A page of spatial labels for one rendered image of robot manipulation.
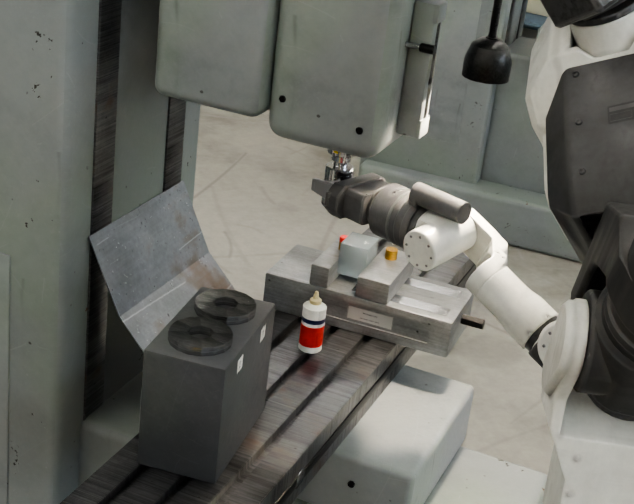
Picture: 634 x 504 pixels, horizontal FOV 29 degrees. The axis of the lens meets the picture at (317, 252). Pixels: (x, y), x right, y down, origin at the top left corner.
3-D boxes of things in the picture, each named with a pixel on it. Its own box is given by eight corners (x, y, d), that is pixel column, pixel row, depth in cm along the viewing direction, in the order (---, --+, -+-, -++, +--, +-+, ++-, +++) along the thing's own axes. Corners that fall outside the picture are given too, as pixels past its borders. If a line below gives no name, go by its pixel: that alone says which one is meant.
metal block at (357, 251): (374, 268, 226) (379, 238, 224) (364, 280, 221) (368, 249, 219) (348, 261, 228) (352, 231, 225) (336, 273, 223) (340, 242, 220)
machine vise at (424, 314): (468, 324, 229) (478, 270, 224) (446, 359, 216) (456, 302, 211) (293, 276, 239) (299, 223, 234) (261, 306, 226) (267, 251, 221)
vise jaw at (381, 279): (412, 273, 229) (415, 254, 227) (386, 305, 216) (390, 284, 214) (381, 265, 231) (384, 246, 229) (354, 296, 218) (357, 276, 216)
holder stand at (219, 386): (265, 409, 194) (277, 295, 186) (215, 485, 175) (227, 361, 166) (193, 391, 197) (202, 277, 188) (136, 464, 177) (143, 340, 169)
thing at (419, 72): (427, 132, 196) (448, 0, 187) (419, 139, 192) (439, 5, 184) (403, 127, 197) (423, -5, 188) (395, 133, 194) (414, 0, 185)
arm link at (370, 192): (381, 159, 204) (437, 183, 196) (374, 214, 207) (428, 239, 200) (327, 173, 195) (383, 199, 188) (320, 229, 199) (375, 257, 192)
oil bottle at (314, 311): (325, 346, 215) (332, 289, 210) (315, 356, 211) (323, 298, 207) (303, 340, 216) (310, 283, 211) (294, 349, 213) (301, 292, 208)
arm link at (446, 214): (424, 232, 199) (479, 258, 192) (378, 256, 192) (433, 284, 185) (427, 169, 193) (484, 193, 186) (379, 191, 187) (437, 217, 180)
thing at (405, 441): (466, 439, 230) (477, 383, 225) (402, 540, 201) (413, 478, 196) (226, 361, 246) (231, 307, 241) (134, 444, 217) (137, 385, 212)
